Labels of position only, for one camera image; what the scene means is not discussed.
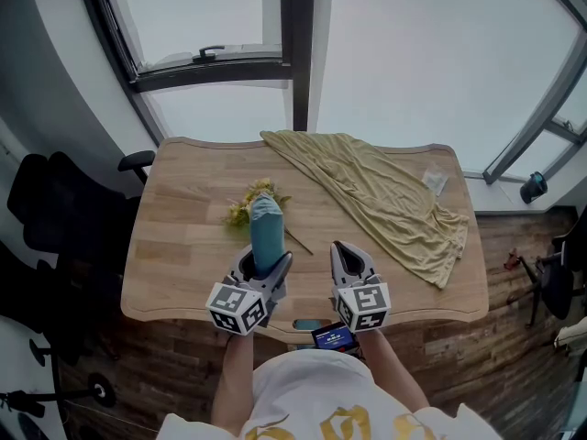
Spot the person's white printed shirt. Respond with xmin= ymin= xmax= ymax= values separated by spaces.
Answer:
xmin=155 ymin=348 xmax=505 ymax=440

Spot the small blue-screen device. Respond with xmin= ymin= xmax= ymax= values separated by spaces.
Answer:
xmin=310 ymin=322 xmax=360 ymax=355

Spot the wooden table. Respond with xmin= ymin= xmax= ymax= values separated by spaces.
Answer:
xmin=119 ymin=136 xmax=491 ymax=346

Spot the grey window frame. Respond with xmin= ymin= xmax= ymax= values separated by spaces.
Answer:
xmin=482 ymin=29 xmax=587 ymax=185

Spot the yellow artificial flower bouquet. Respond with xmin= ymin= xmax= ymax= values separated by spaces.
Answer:
xmin=223 ymin=177 xmax=316 ymax=257

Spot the black wheeled stand base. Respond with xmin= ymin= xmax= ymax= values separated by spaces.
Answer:
xmin=0 ymin=336 xmax=118 ymax=440

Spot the clear plastic bag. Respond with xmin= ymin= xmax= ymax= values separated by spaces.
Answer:
xmin=421 ymin=162 xmax=449 ymax=197

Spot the dark window frame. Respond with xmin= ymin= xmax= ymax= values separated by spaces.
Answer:
xmin=75 ymin=0 xmax=317 ymax=144

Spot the person's right forearm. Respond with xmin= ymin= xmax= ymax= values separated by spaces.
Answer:
xmin=357 ymin=327 xmax=430 ymax=414

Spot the black window handle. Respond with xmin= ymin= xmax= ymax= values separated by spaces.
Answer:
xmin=192 ymin=45 xmax=226 ymax=65

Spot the dark teal-lidded bottle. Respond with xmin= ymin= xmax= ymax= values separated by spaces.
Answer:
xmin=519 ymin=170 xmax=548 ymax=204

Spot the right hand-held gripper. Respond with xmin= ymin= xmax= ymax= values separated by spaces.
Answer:
xmin=330 ymin=240 xmax=392 ymax=334

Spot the blue umbrella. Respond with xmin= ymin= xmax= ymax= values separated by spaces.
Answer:
xmin=249 ymin=192 xmax=287 ymax=279

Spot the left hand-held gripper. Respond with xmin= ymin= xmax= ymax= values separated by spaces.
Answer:
xmin=205 ymin=244 xmax=294 ymax=337

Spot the black office chair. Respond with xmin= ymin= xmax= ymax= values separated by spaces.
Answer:
xmin=0 ymin=240 xmax=125 ymax=366
xmin=6 ymin=149 xmax=157 ymax=265
xmin=506 ymin=220 xmax=587 ymax=329

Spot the person's left forearm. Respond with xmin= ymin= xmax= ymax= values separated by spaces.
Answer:
xmin=210 ymin=330 xmax=256 ymax=437

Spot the yellow-green cloth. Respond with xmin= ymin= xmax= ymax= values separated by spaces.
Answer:
xmin=260 ymin=129 xmax=471 ymax=291

